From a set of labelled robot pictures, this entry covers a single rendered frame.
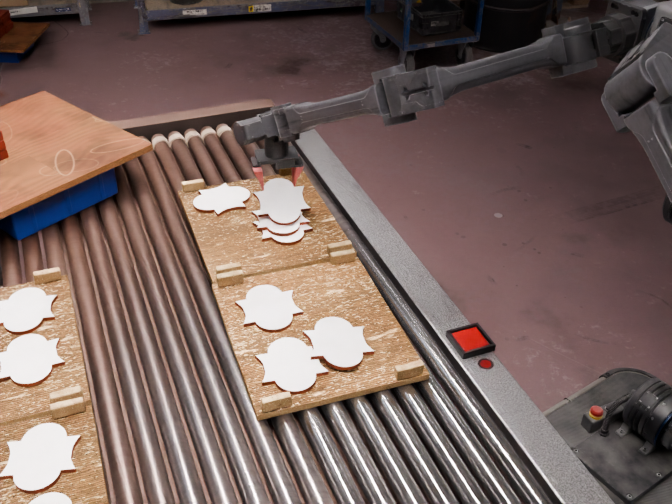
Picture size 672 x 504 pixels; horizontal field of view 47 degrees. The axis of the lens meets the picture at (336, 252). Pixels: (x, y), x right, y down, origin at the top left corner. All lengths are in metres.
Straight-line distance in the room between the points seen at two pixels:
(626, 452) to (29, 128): 1.90
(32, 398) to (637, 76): 1.18
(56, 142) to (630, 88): 1.49
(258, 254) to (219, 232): 0.14
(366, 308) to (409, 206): 2.12
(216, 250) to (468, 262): 1.78
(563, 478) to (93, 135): 1.46
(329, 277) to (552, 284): 1.78
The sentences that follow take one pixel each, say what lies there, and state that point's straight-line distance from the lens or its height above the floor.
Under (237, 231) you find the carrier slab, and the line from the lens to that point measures 1.93.
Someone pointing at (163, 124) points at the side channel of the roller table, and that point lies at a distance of 2.44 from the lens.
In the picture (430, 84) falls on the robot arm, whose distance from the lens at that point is 1.46.
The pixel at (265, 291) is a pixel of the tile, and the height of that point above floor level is 0.95.
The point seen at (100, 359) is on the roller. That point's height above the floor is 0.92.
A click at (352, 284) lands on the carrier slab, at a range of 1.76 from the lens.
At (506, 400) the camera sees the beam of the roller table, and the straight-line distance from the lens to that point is 1.57.
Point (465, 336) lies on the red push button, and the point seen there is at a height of 0.93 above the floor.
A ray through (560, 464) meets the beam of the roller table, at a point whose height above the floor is 0.92.
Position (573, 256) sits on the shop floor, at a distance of 3.61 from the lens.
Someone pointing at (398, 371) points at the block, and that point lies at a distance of 1.52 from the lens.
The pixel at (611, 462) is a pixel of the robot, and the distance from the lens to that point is 2.41.
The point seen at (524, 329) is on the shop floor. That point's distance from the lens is 3.15.
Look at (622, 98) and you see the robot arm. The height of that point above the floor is 1.55.
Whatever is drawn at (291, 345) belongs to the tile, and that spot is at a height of 0.95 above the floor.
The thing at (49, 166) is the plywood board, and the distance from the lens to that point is 2.09.
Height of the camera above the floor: 2.03
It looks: 36 degrees down
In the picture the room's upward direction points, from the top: 1 degrees clockwise
